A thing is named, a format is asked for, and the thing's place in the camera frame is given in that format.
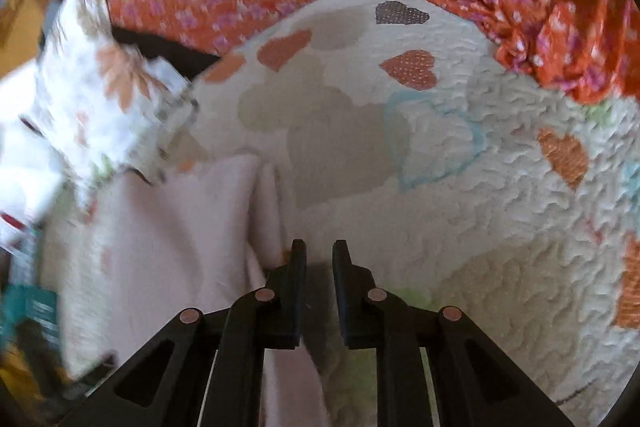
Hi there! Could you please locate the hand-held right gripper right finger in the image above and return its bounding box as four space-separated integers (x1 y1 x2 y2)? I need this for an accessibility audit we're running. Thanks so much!
332 240 576 427

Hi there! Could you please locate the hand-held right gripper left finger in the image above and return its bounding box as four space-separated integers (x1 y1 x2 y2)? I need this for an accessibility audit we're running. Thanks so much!
59 239 308 427

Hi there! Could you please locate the pale pink embroidered sweater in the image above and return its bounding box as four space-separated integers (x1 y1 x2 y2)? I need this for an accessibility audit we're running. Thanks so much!
60 154 333 427

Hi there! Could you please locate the cream heart-patterned quilt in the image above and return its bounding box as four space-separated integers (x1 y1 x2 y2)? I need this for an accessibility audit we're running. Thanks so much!
40 0 640 427

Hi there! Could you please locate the white floral pillow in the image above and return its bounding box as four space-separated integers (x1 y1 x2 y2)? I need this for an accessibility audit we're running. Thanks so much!
37 0 198 210

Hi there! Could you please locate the teal box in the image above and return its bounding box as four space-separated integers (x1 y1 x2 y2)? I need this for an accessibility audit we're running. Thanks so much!
0 284 61 358

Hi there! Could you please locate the white plastic bag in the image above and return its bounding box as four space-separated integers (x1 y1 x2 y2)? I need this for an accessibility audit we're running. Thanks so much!
0 62 68 253

